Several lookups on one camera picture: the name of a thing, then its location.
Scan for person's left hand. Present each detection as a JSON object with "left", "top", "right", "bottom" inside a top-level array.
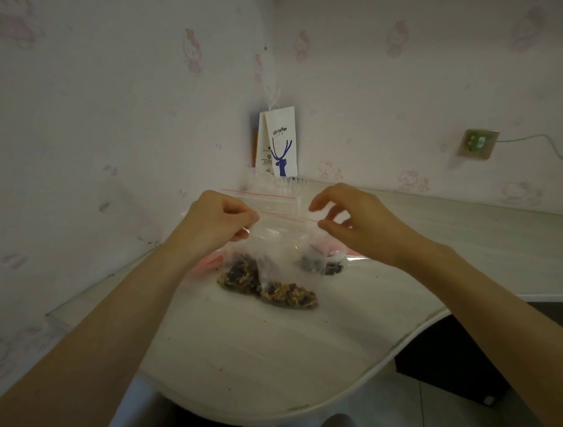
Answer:
[{"left": 173, "top": 189, "right": 261, "bottom": 266}]

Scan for person's right hand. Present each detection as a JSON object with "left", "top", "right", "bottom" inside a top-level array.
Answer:
[{"left": 308, "top": 183, "right": 424, "bottom": 269}]

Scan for clear zip bag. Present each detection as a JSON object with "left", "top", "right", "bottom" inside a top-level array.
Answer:
[
  {"left": 217, "top": 212, "right": 328, "bottom": 310},
  {"left": 220, "top": 175, "right": 309, "bottom": 217}
]

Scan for person's right forearm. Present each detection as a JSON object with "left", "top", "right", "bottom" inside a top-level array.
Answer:
[{"left": 398, "top": 235, "right": 563, "bottom": 427}]

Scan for person's left forearm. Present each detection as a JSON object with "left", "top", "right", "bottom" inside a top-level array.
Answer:
[{"left": 0, "top": 240, "right": 199, "bottom": 427}]

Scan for zip bag of dark fruit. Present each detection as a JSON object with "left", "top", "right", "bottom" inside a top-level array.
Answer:
[{"left": 294, "top": 240, "right": 348, "bottom": 276}]

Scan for empty clear zip bag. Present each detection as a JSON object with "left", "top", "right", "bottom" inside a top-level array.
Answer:
[{"left": 220, "top": 175, "right": 309, "bottom": 217}]

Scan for brown dried nut fruit mix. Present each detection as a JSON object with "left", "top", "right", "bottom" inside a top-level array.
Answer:
[{"left": 217, "top": 253, "right": 319, "bottom": 310}]

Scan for white paper bag blue deer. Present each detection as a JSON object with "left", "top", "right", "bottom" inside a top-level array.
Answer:
[{"left": 257, "top": 86, "right": 298, "bottom": 178}]

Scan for wall socket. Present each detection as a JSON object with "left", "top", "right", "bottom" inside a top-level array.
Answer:
[{"left": 457, "top": 129, "right": 500, "bottom": 160}]

